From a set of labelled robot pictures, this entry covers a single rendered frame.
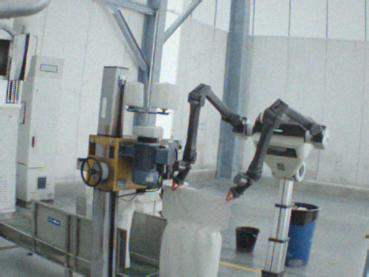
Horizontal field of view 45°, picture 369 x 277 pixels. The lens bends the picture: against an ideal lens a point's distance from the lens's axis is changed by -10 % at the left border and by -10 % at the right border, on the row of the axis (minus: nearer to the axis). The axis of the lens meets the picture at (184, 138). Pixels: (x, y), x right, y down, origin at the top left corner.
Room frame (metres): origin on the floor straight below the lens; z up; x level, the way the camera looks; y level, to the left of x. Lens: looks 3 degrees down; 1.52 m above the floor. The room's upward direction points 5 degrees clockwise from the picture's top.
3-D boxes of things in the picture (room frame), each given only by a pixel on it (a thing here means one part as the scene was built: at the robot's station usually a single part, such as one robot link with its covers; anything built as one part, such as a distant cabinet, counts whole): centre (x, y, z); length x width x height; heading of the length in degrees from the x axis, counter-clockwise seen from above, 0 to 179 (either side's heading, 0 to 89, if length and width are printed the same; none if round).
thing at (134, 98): (3.12, 0.35, 1.61); 0.15 x 0.14 x 0.17; 56
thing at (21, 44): (4.53, 1.73, 1.95); 0.30 x 0.01 x 0.48; 56
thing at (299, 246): (4.99, -1.30, 0.32); 0.51 x 0.48 x 0.65; 146
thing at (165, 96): (2.97, 0.14, 1.61); 0.17 x 0.17 x 0.17
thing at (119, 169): (3.00, 0.40, 1.18); 0.34 x 0.25 x 0.31; 146
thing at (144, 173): (2.84, 0.21, 1.21); 0.15 x 0.15 x 0.25
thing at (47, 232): (3.34, 0.75, 0.54); 1.05 x 0.02 x 0.41; 56
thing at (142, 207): (6.09, 0.41, 0.32); 0.66 x 0.43 x 0.15; 148
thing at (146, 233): (3.78, 0.45, 0.54); 1.05 x 0.02 x 0.41; 56
